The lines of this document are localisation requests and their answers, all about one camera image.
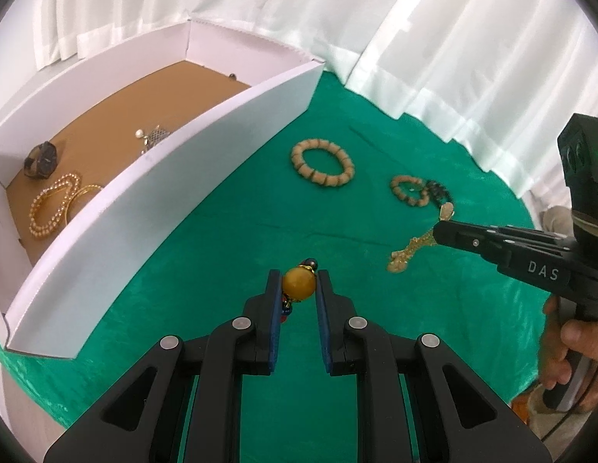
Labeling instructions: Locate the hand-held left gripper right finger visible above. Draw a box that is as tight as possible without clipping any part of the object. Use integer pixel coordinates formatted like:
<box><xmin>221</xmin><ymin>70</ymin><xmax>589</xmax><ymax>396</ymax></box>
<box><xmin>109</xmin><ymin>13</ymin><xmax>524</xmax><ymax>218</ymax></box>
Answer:
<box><xmin>316</xmin><ymin>271</ymin><xmax>553</xmax><ymax>463</ymax></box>

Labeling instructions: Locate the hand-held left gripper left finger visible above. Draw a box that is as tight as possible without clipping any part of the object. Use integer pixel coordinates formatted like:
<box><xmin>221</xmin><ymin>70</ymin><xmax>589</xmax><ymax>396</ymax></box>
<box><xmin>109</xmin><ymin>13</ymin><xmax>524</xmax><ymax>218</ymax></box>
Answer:
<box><xmin>43</xmin><ymin>270</ymin><xmax>283</xmax><ymax>463</ymax></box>

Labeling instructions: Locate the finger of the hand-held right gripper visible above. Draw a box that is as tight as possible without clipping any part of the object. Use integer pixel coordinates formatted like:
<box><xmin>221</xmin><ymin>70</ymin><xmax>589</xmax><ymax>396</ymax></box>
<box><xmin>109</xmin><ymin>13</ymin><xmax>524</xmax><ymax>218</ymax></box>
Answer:
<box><xmin>433</xmin><ymin>222</ymin><xmax>522</xmax><ymax>264</ymax></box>
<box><xmin>492</xmin><ymin>225</ymin><xmax>571</xmax><ymax>248</ymax></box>

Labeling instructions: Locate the red bracelet with amber bead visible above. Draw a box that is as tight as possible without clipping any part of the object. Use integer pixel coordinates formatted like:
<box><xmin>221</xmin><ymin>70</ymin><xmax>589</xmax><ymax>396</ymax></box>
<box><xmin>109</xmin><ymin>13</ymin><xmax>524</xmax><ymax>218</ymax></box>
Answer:
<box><xmin>279</xmin><ymin>259</ymin><xmax>321</xmax><ymax>325</ymax></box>

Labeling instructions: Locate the white cardboard box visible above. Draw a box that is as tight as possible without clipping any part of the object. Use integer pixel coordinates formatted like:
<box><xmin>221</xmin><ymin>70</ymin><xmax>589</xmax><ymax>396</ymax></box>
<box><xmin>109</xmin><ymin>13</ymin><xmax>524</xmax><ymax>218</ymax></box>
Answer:
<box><xmin>0</xmin><ymin>18</ymin><xmax>325</xmax><ymax>360</ymax></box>

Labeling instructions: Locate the pearl and chain jewelry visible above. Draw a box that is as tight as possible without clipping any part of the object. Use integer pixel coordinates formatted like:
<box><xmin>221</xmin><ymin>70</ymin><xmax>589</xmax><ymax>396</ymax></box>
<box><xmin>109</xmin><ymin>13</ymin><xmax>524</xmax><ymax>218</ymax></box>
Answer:
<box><xmin>135</xmin><ymin>125</ymin><xmax>172</xmax><ymax>155</ymax></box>

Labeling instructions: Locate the gold bangle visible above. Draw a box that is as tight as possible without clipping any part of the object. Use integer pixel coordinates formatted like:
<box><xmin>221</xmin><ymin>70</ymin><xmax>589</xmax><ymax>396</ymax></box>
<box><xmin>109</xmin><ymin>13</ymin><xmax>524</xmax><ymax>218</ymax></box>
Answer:
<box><xmin>63</xmin><ymin>184</ymin><xmax>104</xmax><ymax>225</ymax></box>

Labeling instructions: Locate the yellow bead necklace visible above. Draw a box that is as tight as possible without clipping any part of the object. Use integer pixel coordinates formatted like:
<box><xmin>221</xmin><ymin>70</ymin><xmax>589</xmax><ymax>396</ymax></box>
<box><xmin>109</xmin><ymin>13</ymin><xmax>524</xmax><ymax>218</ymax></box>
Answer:
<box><xmin>29</xmin><ymin>172</ymin><xmax>83</xmax><ymax>239</ymax></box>

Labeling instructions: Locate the black wristwatch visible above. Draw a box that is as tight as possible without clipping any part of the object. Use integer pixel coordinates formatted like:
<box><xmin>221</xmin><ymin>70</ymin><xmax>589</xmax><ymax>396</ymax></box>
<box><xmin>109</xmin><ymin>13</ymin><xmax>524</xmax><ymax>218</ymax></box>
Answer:
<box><xmin>23</xmin><ymin>141</ymin><xmax>59</xmax><ymax>179</ymax></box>

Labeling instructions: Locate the person's right hand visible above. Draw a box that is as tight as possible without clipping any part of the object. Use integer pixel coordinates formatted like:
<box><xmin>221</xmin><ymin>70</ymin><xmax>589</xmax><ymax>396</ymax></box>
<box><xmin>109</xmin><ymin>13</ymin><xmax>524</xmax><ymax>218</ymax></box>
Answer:
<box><xmin>539</xmin><ymin>294</ymin><xmax>598</xmax><ymax>391</ymax></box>

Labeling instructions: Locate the beige clothing bundle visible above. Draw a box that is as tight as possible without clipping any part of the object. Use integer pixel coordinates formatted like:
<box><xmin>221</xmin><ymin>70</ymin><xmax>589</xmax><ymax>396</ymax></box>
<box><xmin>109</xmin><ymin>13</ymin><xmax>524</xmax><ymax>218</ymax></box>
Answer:
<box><xmin>540</xmin><ymin>205</ymin><xmax>577</xmax><ymax>239</ymax></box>

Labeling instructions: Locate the green cloth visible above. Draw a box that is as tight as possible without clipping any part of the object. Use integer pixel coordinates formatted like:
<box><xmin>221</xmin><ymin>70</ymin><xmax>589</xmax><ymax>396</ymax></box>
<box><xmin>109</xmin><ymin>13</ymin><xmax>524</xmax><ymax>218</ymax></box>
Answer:
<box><xmin>0</xmin><ymin>70</ymin><xmax>546</xmax><ymax>463</ymax></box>

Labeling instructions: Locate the white curtain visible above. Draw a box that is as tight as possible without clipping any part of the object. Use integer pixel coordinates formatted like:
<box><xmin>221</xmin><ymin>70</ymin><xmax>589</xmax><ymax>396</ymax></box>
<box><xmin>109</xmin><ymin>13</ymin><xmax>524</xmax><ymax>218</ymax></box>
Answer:
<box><xmin>345</xmin><ymin>0</ymin><xmax>598</xmax><ymax>198</ymax></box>
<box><xmin>34</xmin><ymin>0</ymin><xmax>425</xmax><ymax>85</ymax></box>

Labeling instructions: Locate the black bead bracelet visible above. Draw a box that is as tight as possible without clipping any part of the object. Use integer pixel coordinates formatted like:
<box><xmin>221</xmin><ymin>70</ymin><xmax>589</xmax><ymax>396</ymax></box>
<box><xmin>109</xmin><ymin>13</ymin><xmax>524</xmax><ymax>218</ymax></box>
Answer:
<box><xmin>424</xmin><ymin>179</ymin><xmax>455</xmax><ymax>206</ymax></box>

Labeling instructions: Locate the tan and dark bead bracelet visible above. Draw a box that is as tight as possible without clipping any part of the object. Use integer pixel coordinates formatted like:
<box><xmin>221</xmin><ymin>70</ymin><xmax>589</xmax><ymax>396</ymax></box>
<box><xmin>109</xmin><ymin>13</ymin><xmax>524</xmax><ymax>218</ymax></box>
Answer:
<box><xmin>390</xmin><ymin>174</ymin><xmax>431</xmax><ymax>206</ymax></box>

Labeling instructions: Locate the beige chunky bead bracelet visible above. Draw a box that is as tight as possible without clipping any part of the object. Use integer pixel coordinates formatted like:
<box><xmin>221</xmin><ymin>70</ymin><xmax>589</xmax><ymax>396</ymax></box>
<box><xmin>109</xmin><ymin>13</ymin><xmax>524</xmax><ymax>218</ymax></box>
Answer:
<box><xmin>290</xmin><ymin>139</ymin><xmax>356</xmax><ymax>188</ymax></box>

